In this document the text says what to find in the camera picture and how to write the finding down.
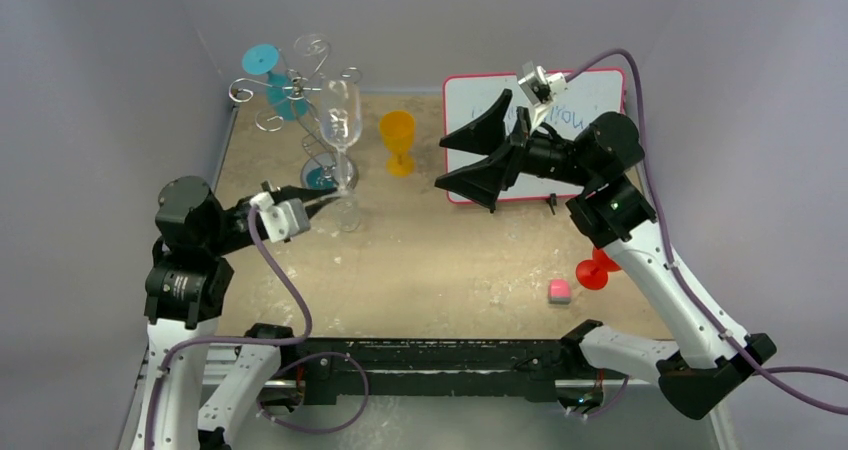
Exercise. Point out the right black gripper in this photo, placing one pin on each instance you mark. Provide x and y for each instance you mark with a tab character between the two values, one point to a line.
520	146

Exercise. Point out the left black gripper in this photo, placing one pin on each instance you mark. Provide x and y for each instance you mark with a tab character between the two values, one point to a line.
311	198

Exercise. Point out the clear wine glass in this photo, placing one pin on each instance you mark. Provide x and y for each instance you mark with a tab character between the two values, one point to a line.
341	125

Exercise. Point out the blue plastic wine glass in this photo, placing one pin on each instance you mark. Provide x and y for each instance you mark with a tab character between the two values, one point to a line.
260	60

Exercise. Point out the clear champagne flute glass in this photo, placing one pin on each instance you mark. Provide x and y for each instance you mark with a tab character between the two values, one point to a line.
317	47

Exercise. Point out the red plastic wine glass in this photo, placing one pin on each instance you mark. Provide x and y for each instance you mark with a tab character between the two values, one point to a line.
593	273

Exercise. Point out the clear tumbler glass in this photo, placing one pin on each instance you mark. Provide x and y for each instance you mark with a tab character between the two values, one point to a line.
346	213

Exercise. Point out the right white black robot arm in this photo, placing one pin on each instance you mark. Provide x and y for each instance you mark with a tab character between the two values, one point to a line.
709	354

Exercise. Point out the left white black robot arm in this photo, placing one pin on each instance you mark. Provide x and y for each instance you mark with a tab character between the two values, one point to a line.
185	293

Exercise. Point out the orange plastic wine glass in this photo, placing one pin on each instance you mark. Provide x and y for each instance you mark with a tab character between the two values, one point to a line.
397	130

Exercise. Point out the pink framed whiteboard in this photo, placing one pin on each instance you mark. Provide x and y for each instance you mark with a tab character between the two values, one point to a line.
466	97

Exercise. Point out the pink grey eraser block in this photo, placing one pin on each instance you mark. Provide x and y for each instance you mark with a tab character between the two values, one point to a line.
559	292

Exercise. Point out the silver wire wine glass rack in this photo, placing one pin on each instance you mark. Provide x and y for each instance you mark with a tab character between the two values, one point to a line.
319	170

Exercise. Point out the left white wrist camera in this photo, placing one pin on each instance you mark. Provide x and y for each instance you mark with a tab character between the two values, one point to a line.
281	221

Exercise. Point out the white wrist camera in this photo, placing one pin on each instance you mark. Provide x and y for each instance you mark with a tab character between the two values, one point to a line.
281	221
541	89

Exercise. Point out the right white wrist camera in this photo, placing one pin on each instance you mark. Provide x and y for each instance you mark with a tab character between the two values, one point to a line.
541	89

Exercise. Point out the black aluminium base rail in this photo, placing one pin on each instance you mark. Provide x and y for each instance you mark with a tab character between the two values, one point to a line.
330	367

